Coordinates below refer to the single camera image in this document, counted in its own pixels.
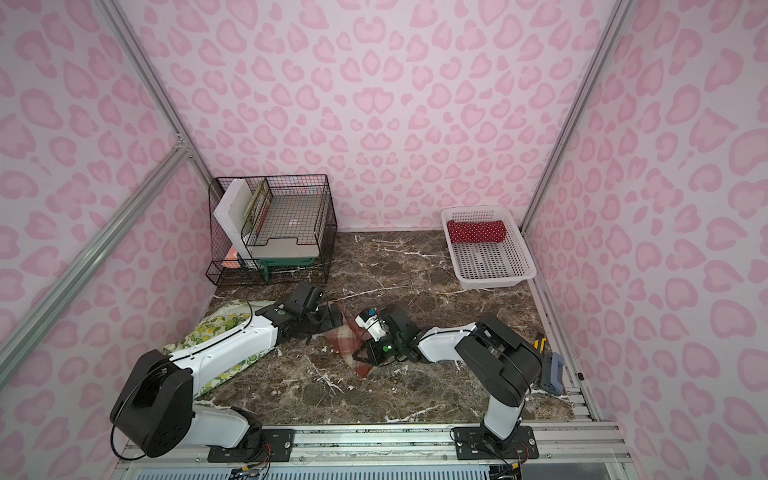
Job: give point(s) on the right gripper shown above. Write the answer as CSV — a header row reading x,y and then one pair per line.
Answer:
x,y
369,346

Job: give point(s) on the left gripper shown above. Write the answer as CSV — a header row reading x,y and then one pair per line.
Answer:
x,y
321,318

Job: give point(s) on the red plaid skirt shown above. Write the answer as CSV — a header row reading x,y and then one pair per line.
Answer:
x,y
347,339

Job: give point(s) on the green lemon print skirt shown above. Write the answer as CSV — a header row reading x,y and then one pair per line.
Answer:
x,y
224,343

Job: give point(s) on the white plastic basket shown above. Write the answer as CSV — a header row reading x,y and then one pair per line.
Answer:
x,y
489,265

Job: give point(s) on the red polka dot skirt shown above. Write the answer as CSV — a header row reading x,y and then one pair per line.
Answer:
x,y
476,232

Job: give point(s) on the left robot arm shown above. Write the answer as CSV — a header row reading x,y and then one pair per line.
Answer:
x,y
157,408

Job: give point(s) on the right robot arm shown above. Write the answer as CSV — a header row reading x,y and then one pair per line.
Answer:
x,y
504,363

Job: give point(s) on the green stand under tray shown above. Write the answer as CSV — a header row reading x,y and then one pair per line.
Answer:
x,y
270,269

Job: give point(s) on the white tray in basket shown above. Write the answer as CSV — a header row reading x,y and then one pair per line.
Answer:
x,y
294,227

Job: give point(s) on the green book in basket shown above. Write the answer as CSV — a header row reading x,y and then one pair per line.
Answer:
x,y
257,209

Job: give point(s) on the white foam board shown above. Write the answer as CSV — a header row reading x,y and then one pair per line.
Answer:
x,y
231,214

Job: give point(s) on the yellow black utility knife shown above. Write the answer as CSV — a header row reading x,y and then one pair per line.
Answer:
x,y
540,343

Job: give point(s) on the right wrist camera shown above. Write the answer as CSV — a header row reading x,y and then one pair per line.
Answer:
x,y
371,323

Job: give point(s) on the black wire basket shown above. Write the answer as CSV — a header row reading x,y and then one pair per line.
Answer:
x,y
223,271

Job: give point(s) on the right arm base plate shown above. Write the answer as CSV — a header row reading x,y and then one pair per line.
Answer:
x,y
477,443

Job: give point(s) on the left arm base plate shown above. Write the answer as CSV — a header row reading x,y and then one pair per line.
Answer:
x,y
257,446

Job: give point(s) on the aluminium front rail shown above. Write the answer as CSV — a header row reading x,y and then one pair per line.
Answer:
x,y
565,450

